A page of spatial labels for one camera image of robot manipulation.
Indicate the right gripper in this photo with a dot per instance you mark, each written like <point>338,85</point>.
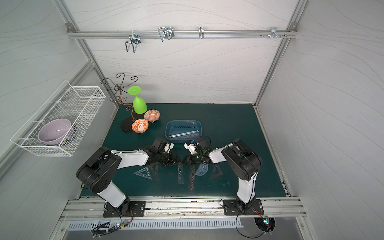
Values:
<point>192,159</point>

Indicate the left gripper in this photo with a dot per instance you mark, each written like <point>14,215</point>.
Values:
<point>173,159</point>

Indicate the short clear stencil ruler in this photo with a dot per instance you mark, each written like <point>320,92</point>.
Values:
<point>180,174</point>

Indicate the blue plastic storage box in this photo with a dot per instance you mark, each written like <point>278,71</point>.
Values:
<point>180,126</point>

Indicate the long clear stencil ruler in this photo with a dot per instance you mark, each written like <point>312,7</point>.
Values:
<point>186,139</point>

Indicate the thin clear straight ruler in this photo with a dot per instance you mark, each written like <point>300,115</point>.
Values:
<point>184,133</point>

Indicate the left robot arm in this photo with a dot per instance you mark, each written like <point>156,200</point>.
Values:
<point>98,172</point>

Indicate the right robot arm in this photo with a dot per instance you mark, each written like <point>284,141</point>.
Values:
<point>244,162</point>

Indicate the brown stencil ruler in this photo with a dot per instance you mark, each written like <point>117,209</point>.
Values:
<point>191,187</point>

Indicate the clear protractor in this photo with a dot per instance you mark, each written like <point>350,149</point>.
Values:
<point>202,169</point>

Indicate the brown tall triangle ruler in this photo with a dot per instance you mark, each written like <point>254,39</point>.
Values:
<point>154,168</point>

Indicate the brown small triangle ruler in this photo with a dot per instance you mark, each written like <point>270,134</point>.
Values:
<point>216,172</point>

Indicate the clear small triangle ruler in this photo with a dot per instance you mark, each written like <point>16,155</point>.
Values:
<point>144,173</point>

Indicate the orange patterned bowl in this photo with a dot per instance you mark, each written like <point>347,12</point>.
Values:
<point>140,126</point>

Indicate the red blue patterned bowl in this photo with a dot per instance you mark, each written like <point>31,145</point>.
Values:
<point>152,116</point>

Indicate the green plastic goblet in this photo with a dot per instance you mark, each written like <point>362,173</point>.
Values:
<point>139,104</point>

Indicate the metal double hook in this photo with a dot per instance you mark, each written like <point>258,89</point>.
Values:
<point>133,42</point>

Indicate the purple bowl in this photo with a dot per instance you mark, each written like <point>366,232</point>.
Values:
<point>54,132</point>

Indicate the small metal hook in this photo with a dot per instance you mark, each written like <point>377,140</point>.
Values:
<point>201,33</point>

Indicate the metal hook right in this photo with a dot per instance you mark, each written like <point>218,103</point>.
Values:
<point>273,34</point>

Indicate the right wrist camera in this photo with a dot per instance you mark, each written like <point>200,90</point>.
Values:
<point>196,146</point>

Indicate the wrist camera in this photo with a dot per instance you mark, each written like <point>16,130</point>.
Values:
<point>196,146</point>
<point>163,145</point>

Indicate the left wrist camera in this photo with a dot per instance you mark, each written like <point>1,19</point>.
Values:
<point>163,145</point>

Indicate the metal wire cup stand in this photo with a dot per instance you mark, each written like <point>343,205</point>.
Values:
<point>118,97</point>

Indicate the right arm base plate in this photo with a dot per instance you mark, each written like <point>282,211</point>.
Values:
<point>236,207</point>

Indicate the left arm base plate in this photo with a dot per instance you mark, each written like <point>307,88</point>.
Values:
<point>125,210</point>

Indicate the white wire basket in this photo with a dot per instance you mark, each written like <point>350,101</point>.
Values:
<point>79,104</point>

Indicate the metal wire hook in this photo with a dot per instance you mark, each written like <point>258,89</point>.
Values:
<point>166,33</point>

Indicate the aluminium top rail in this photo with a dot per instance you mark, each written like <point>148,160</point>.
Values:
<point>154,35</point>

